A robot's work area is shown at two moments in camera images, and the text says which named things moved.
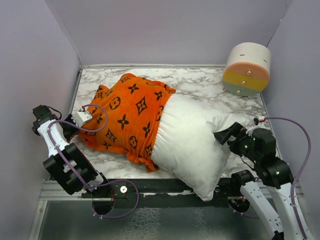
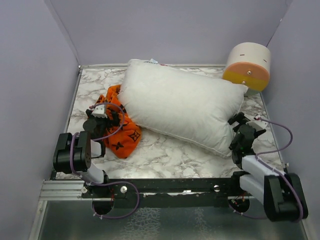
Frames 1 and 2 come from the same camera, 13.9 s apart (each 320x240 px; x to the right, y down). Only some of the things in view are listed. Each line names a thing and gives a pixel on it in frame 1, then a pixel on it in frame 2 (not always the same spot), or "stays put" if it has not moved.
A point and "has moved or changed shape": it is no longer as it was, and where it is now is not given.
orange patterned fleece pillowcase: x=124 y=118 has moved or changed shape
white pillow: x=186 y=150 -> x=192 y=104
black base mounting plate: x=160 y=193 stays put
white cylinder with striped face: x=247 y=70 stays put
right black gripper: x=237 y=130 stays put
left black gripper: x=68 y=135 -> x=114 y=121
